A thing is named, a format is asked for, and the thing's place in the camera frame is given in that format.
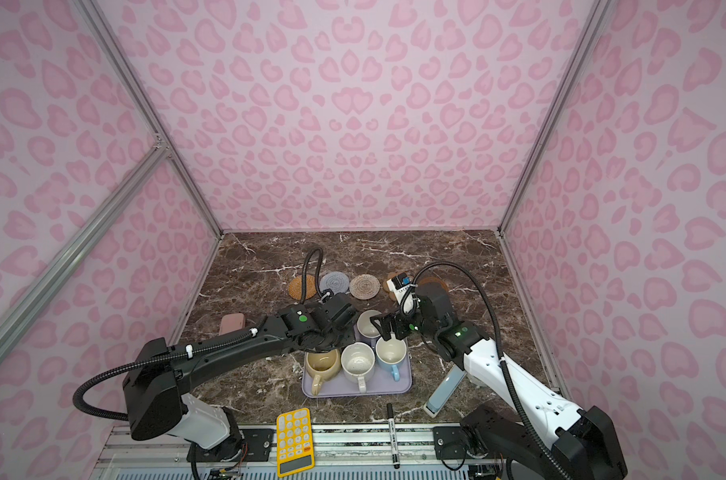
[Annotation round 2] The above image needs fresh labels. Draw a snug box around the white lavender mug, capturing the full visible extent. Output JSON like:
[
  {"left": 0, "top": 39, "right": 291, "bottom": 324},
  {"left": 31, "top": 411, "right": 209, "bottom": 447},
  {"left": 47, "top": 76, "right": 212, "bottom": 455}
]
[{"left": 356, "top": 309, "right": 381, "bottom": 346}]

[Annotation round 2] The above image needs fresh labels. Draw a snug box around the woven straw round coaster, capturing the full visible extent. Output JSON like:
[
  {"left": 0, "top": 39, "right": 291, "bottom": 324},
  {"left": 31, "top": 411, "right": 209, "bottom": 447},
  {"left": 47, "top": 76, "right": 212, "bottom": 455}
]
[{"left": 288, "top": 275, "right": 317, "bottom": 300}]

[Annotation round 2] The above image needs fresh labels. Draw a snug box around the grey round coaster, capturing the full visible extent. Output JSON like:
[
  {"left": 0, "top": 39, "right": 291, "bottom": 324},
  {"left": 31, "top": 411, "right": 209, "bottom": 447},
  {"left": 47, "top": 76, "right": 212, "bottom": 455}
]
[{"left": 319, "top": 271, "right": 350, "bottom": 294}]

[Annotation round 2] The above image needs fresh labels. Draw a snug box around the beige patterned round coaster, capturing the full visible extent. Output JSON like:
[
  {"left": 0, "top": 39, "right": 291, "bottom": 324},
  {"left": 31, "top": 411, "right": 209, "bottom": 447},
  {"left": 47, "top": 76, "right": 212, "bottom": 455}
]
[{"left": 349, "top": 274, "right": 381, "bottom": 300}]

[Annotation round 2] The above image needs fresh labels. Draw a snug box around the light blue mug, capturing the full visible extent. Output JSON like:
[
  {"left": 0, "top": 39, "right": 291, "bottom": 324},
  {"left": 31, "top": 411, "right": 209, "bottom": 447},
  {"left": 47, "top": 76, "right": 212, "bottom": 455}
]
[{"left": 374, "top": 337, "right": 408, "bottom": 382}]

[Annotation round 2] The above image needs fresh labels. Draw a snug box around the brown round wooden coaster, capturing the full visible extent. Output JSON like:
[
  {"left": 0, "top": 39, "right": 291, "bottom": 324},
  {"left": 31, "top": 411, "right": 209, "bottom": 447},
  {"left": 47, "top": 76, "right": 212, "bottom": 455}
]
[{"left": 417, "top": 275, "right": 449, "bottom": 292}]

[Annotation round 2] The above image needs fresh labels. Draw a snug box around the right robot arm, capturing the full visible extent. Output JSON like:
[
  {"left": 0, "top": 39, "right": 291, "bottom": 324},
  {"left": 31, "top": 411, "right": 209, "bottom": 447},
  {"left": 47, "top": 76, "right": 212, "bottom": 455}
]
[{"left": 372, "top": 278, "right": 628, "bottom": 479}]

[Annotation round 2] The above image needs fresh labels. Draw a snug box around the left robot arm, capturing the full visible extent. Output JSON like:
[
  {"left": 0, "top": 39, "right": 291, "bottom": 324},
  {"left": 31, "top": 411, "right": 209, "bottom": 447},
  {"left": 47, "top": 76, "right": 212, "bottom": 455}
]
[{"left": 123, "top": 294, "right": 358, "bottom": 459}]

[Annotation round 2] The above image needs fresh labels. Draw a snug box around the yellow mug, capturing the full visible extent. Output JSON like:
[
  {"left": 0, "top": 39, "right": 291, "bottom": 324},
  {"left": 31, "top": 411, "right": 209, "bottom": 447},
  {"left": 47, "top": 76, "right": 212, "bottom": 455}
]
[{"left": 305, "top": 349, "right": 341, "bottom": 396}]

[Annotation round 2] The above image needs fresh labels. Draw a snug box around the cream white mug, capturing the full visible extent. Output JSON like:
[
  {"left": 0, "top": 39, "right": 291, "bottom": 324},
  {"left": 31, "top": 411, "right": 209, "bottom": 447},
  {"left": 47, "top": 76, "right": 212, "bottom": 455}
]
[{"left": 341, "top": 342, "right": 376, "bottom": 394}]

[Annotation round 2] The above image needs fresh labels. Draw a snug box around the light blue case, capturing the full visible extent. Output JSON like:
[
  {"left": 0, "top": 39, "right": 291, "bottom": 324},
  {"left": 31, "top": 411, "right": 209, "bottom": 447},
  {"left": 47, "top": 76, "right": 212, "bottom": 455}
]
[{"left": 423, "top": 365, "right": 466, "bottom": 418}]

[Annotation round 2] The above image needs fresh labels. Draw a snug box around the lavender tray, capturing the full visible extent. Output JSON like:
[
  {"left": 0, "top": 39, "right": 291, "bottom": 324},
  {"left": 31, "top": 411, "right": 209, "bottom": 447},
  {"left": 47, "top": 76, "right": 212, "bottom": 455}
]
[{"left": 302, "top": 325, "right": 412, "bottom": 399}]

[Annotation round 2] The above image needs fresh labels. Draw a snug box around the yellow calculator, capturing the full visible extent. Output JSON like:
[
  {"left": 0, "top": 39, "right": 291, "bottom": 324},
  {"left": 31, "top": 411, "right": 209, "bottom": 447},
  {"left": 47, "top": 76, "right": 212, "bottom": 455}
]
[{"left": 276, "top": 408, "right": 315, "bottom": 478}]

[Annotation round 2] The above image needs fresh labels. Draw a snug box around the black marker pen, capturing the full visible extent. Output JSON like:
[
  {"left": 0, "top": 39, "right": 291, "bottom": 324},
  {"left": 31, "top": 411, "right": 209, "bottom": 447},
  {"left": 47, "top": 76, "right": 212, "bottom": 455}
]
[{"left": 386, "top": 403, "right": 401, "bottom": 470}]

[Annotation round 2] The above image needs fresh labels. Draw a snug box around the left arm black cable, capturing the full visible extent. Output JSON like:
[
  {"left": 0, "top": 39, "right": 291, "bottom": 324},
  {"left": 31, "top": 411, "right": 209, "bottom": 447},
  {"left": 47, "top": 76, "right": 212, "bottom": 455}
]
[{"left": 71, "top": 247, "right": 334, "bottom": 422}]

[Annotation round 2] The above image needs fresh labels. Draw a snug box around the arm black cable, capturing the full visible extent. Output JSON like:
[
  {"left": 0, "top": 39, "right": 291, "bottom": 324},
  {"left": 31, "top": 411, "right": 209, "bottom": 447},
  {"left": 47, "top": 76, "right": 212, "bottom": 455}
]
[
  {"left": 398, "top": 260, "right": 574, "bottom": 480},
  {"left": 71, "top": 247, "right": 334, "bottom": 422}
]

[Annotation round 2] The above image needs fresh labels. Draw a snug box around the aluminium mounting rail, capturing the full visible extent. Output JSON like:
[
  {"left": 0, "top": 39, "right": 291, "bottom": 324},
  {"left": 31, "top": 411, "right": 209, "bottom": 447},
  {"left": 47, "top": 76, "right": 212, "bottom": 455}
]
[{"left": 89, "top": 422, "right": 613, "bottom": 480}]

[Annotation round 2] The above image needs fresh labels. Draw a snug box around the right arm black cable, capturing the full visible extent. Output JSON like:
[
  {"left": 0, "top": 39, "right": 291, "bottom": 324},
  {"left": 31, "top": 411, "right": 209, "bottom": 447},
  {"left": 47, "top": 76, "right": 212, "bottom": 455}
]
[{"left": 398, "top": 260, "right": 574, "bottom": 480}]

